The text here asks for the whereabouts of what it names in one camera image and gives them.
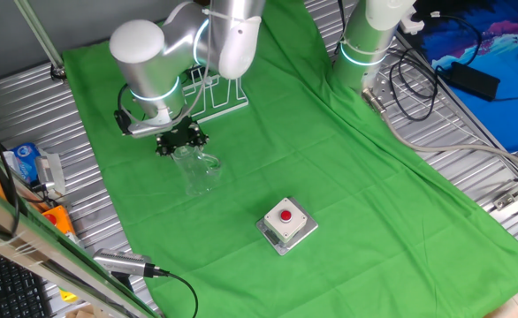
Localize black adapter cable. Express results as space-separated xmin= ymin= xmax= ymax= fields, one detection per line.
xmin=430 ymin=12 xmax=518 ymax=103

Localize black camera cable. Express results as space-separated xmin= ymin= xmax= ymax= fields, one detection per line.
xmin=146 ymin=264 xmax=200 ymax=318

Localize ribbed silver camera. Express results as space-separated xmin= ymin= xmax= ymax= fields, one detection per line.
xmin=34 ymin=155 xmax=59 ymax=192

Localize blue tissue pack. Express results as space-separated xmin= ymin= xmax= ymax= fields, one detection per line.
xmin=11 ymin=141 xmax=42 ymax=184

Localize thick grey cable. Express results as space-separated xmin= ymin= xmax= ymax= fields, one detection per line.
xmin=361 ymin=87 xmax=518 ymax=178

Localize black power adapter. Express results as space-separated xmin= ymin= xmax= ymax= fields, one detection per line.
xmin=447 ymin=60 xmax=502 ymax=102

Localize black keyboard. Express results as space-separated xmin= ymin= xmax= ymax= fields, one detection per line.
xmin=0 ymin=246 xmax=53 ymax=318

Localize silver depth camera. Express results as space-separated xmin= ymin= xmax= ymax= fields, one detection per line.
xmin=92 ymin=247 xmax=156 ymax=279

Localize white wire cup rack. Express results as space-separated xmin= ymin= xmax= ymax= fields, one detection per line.
xmin=181 ymin=65 xmax=250 ymax=125

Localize grey box small red button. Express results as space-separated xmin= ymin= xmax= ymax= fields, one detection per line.
xmin=263 ymin=197 xmax=309 ymax=244

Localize white power plug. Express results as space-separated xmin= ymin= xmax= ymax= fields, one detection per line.
xmin=398 ymin=11 xmax=441 ymax=36

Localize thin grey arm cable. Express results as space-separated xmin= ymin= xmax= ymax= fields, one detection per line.
xmin=143 ymin=0 xmax=214 ymax=132

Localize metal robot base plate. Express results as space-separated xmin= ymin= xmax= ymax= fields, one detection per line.
xmin=362 ymin=65 xmax=404 ymax=118

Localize orange box red button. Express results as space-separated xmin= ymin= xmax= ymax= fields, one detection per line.
xmin=41 ymin=205 xmax=78 ymax=237

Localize wooden blocks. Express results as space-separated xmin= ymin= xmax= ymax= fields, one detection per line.
xmin=64 ymin=304 xmax=99 ymax=318

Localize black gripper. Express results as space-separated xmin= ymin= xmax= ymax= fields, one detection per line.
xmin=155 ymin=115 xmax=210 ymax=156

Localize black cable loop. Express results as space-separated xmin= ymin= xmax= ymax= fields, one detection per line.
xmin=388 ymin=47 xmax=440 ymax=123

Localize green cloth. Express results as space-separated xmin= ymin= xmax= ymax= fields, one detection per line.
xmin=62 ymin=0 xmax=518 ymax=318

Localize clear glass cup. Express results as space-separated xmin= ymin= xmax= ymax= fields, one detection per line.
xmin=171 ymin=145 xmax=223 ymax=197

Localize blue patterned mat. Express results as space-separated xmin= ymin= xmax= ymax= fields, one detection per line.
xmin=413 ymin=0 xmax=518 ymax=154

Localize aluminium frame bar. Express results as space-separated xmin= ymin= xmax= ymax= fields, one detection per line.
xmin=13 ymin=0 xmax=69 ymax=84
xmin=491 ymin=132 xmax=518 ymax=212
xmin=0 ymin=176 xmax=165 ymax=318

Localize black camera stand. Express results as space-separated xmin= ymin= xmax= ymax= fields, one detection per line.
xmin=110 ymin=271 xmax=136 ymax=295

